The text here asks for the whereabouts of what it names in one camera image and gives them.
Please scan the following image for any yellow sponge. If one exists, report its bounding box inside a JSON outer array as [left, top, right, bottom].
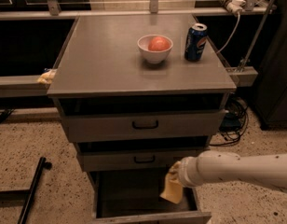
[[160, 173, 183, 204]]

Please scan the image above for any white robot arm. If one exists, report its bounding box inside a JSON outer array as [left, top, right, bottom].
[[168, 150, 287, 193]]

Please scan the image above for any top grey drawer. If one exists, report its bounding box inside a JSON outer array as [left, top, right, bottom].
[[61, 109, 226, 143]]

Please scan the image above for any grey drawer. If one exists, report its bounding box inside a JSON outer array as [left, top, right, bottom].
[[90, 168, 212, 224], [77, 147, 209, 172], [61, 109, 226, 143]]

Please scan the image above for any bottom grey drawer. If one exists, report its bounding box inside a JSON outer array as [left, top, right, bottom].
[[90, 168, 212, 224]]

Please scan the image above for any middle grey drawer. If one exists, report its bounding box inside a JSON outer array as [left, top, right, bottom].
[[77, 147, 209, 172]]

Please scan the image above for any grey drawer cabinet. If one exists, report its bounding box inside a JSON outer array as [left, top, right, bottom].
[[46, 13, 237, 224]]

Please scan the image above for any white ceramic bowl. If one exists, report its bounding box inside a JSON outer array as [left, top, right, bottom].
[[137, 35, 173, 63]]

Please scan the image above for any blue pepsi can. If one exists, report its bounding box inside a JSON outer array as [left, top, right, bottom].
[[184, 23, 207, 62]]

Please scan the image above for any orange fruit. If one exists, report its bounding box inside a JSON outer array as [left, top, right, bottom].
[[148, 36, 171, 51]]

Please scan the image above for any white power strip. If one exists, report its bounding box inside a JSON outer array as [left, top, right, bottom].
[[219, 0, 245, 16]]

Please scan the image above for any black middle drawer handle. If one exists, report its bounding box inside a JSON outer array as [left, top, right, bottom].
[[133, 155, 156, 164]]

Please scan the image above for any black drawer handle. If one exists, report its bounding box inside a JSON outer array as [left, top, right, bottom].
[[131, 120, 158, 130], [133, 155, 156, 164]]

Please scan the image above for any black top drawer handle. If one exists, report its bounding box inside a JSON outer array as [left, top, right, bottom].
[[131, 120, 158, 130]]

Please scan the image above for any black cable bundle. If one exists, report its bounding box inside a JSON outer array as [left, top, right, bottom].
[[209, 96, 250, 147]]

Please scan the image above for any yellow cloth on rail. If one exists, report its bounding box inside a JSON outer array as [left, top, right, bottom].
[[37, 69, 57, 85]]

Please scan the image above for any white power cable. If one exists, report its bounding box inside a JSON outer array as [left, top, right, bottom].
[[215, 11, 241, 55]]

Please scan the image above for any grey metal rail frame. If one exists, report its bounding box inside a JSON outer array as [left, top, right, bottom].
[[0, 0, 284, 99]]

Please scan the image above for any black metal floor frame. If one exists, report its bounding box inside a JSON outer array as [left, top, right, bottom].
[[0, 157, 52, 224]]

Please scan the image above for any black cable left floor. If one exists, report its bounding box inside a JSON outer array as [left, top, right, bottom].
[[0, 107, 16, 126]]

